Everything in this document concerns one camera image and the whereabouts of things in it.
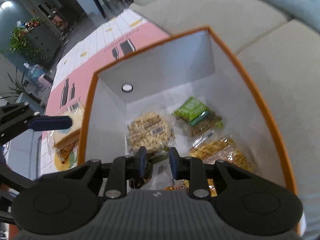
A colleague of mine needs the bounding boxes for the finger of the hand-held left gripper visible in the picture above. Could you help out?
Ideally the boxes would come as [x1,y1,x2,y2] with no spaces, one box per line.
[0,102,73,146]

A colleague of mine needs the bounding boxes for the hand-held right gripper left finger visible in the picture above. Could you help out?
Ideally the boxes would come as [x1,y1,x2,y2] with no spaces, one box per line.
[62,146,148,200]

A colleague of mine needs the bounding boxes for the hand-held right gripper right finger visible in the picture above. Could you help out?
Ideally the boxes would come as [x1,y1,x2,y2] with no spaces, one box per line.
[169,147,262,200]

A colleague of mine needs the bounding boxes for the sliced bread packet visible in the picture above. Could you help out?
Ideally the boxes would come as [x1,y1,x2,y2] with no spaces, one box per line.
[51,103,86,151]

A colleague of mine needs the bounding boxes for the round puffed rice cake packet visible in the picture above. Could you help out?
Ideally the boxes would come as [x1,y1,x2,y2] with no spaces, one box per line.
[124,107,176,156]

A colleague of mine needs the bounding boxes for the yellow waffle packet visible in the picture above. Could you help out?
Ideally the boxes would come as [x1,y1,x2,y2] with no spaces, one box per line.
[188,136,257,197]

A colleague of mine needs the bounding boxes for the orange cardboard box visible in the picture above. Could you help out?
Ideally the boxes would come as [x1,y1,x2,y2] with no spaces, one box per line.
[76,26,307,238]

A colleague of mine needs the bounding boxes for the pink space heater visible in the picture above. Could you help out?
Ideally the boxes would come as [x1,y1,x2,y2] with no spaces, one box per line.
[37,73,54,91]

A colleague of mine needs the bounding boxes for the blue water bottle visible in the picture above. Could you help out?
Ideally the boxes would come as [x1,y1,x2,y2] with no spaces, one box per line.
[23,61,46,81]

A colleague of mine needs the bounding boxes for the dark grey cabinet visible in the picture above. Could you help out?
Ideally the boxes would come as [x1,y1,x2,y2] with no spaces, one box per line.
[25,22,62,66]

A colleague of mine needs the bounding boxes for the green leafy potted plant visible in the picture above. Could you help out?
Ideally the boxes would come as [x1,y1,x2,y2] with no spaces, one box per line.
[8,17,48,61]

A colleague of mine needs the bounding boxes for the pink and white printed tablecloth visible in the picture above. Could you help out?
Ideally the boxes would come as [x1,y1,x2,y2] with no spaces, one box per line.
[37,8,173,176]

